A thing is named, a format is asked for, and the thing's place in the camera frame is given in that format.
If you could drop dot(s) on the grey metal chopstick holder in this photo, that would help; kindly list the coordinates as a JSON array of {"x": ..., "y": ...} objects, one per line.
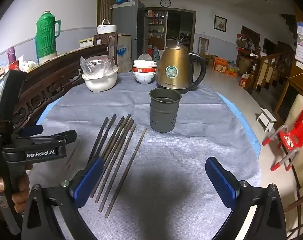
[{"x": 165, "y": 111}]

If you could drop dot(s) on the white plastic bags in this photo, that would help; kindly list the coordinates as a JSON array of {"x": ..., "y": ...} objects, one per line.
[{"x": 29, "y": 65}]

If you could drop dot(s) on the carved dark wooden chair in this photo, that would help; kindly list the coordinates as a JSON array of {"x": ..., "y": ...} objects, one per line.
[{"x": 54, "y": 80}]

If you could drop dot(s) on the wooden stair railing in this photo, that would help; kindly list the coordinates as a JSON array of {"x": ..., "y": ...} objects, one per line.
[{"x": 271, "y": 65}]

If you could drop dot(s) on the framed wall picture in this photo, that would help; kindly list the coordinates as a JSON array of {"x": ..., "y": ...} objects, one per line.
[{"x": 220, "y": 23}]

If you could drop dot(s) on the green thermos flask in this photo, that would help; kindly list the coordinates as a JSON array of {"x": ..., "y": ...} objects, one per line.
[{"x": 45, "y": 33}]

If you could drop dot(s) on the grey tablecloth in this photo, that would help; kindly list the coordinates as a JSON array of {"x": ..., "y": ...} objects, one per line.
[{"x": 171, "y": 155}]

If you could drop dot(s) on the person's left hand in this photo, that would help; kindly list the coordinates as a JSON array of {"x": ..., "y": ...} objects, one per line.
[{"x": 20, "y": 190}]

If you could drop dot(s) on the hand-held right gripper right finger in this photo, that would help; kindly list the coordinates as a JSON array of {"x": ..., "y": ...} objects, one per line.
[{"x": 221, "y": 182}]

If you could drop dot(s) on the wooden dining chair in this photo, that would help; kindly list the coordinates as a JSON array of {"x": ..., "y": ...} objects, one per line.
[{"x": 202, "y": 45}]

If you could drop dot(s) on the orange cardboard box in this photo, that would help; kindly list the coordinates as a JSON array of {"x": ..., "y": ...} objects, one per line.
[{"x": 220, "y": 65}]

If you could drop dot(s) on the row of dark chopsticks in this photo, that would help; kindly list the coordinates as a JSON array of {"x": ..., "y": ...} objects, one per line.
[{"x": 115, "y": 146}]

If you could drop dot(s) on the white bowl red band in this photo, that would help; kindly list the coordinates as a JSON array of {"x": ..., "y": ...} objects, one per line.
[
  {"x": 144, "y": 69},
  {"x": 144, "y": 63}
]

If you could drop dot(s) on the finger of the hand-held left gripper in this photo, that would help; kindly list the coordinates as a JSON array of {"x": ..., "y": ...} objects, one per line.
[
  {"x": 64, "y": 137},
  {"x": 32, "y": 130}
]

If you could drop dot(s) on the round wall clock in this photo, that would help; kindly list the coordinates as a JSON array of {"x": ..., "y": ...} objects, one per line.
[{"x": 165, "y": 3}]

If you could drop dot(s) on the gold electric kettle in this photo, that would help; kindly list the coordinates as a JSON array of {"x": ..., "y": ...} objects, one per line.
[{"x": 174, "y": 67}]

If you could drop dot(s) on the clear plastic bag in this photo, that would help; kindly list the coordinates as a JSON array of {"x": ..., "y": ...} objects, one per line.
[{"x": 97, "y": 65}]

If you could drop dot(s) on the white chest freezer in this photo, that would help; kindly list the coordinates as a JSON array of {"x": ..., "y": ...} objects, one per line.
[{"x": 124, "y": 52}]

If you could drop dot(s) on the white plastic basin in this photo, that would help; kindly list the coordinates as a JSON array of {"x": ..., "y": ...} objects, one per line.
[{"x": 100, "y": 81}]

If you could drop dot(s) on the grey refrigerator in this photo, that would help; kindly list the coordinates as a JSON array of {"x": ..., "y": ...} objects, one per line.
[{"x": 127, "y": 30}]

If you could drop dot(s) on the clear plastic dome cover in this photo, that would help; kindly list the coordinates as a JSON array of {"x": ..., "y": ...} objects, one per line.
[{"x": 144, "y": 57}]

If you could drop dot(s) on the small white stool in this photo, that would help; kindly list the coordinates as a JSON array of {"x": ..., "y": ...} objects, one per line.
[{"x": 266, "y": 120}]

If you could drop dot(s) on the blue water bottle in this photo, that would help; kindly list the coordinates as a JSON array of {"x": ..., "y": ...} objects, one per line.
[{"x": 155, "y": 53}]

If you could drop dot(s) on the red packet box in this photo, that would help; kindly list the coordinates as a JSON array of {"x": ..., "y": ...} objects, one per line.
[{"x": 15, "y": 65}]

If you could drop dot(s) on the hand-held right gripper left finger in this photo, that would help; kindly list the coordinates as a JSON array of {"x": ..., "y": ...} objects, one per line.
[{"x": 87, "y": 180}]

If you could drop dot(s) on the shelf cabinet with bottles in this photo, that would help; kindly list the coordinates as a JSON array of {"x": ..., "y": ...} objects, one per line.
[{"x": 156, "y": 27}]

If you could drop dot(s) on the beige cushioned wooden chair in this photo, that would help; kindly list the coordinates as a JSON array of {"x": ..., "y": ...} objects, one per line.
[{"x": 300, "y": 180}]

